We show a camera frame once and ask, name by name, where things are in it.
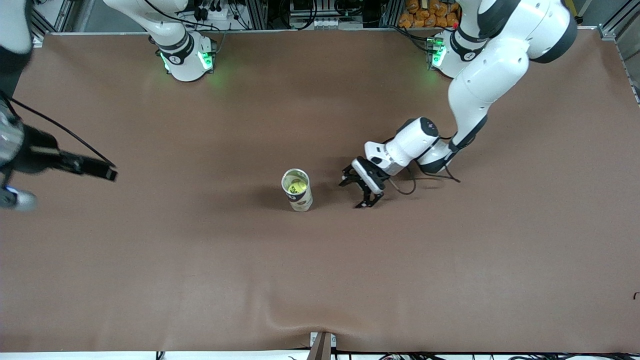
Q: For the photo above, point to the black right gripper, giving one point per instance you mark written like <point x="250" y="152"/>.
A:
<point x="37" y="156"/>

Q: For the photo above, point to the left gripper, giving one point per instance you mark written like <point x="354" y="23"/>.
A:
<point x="356" y="178"/>

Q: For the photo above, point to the white navy tennis ball can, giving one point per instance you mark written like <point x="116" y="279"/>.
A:
<point x="302" y="202"/>

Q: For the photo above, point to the Wilson print tennis ball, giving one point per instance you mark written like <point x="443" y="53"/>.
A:
<point x="296" y="188"/>

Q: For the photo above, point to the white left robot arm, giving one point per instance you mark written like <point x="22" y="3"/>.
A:
<point x="492" y="75"/>

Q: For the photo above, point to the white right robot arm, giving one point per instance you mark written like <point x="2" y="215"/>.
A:
<point x="185" y="62"/>

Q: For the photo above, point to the brown table mat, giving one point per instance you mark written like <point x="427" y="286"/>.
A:
<point x="320" y="275"/>

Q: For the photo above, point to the grey table clamp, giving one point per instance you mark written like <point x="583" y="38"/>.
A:
<point x="322" y="345"/>

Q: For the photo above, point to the white connector block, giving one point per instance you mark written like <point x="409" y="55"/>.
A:
<point x="327" y="23"/>

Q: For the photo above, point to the orange objects pile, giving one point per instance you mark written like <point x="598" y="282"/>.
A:
<point x="427" y="14"/>

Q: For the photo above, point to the white power strip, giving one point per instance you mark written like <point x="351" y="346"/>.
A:
<point x="215" y="11"/>

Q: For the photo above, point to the yellow pole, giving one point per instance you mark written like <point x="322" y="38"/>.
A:
<point x="575" y="12"/>

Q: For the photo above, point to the aluminium frame profile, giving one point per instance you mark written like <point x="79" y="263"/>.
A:
<point x="55" y="20"/>
<point x="612" y="25"/>

